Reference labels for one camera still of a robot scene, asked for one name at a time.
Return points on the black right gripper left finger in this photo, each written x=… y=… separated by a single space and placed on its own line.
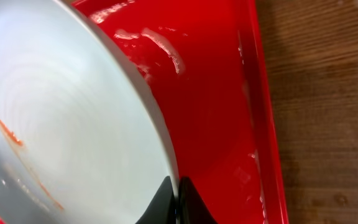
x=162 y=208

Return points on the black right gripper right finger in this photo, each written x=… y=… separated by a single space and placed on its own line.
x=192 y=209

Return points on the light blue plate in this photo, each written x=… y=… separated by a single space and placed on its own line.
x=82 y=139

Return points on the red plastic tray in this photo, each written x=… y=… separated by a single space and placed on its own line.
x=203 y=62

